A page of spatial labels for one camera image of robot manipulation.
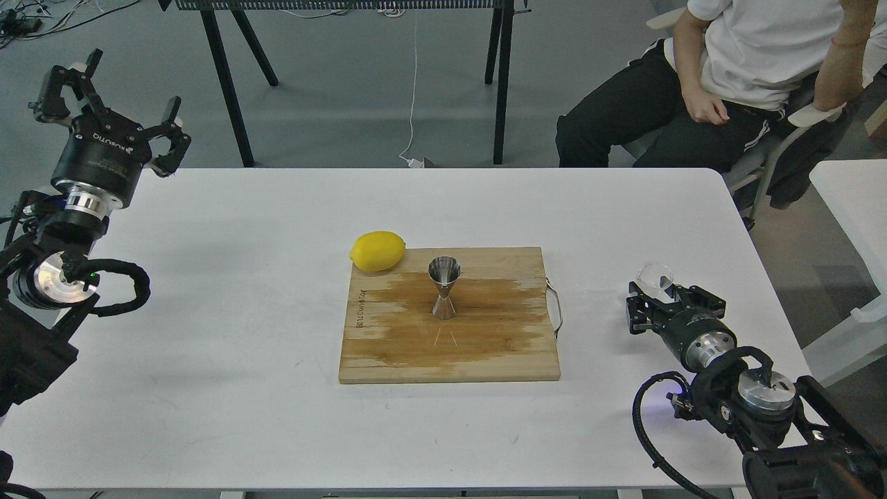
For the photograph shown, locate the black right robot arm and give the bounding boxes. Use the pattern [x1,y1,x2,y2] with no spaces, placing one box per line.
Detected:
[625,281,885,498]

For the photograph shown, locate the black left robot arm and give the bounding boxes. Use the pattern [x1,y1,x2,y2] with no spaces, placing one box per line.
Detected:
[1,49,191,414]

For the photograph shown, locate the seated person white shirt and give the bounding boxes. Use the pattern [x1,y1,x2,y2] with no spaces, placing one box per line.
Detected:
[555,1,885,173]

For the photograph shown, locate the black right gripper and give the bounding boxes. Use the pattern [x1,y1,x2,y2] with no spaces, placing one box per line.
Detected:
[625,281,736,374]

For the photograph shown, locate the yellow lemon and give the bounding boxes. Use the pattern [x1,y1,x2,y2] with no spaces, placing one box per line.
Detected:
[349,231,406,274]

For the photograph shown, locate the white hanging cable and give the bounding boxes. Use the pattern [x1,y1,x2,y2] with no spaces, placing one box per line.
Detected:
[398,10,425,169]

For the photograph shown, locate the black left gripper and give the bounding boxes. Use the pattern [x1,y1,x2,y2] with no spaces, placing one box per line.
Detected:
[28,49,192,210]

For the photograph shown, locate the cables on floor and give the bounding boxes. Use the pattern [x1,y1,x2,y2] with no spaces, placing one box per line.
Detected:
[0,0,143,51]

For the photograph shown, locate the steel jigger measuring cup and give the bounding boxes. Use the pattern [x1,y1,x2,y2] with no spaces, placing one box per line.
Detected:
[428,256,462,320]

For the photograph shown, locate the wooden cutting board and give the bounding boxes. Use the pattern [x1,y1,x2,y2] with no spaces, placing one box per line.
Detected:
[338,247,561,383]

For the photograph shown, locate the black metal frame table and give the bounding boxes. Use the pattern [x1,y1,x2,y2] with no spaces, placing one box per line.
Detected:
[158,0,532,168]

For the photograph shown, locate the person's hand on lap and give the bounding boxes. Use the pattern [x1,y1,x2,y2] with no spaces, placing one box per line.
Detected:
[682,88,730,125]

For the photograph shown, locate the clear glass cup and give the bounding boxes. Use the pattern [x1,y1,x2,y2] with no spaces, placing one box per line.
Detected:
[635,261,674,303]

